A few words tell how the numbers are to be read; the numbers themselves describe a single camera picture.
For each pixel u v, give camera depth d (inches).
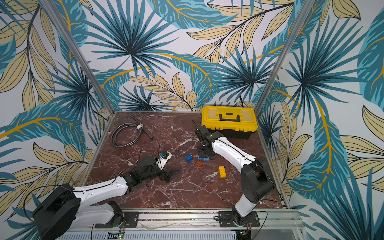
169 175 28.7
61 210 16.1
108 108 46.1
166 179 28.9
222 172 34.8
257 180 17.7
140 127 42.0
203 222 29.0
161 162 27.2
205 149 25.1
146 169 25.3
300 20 28.4
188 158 36.3
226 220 28.2
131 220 28.8
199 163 36.3
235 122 36.8
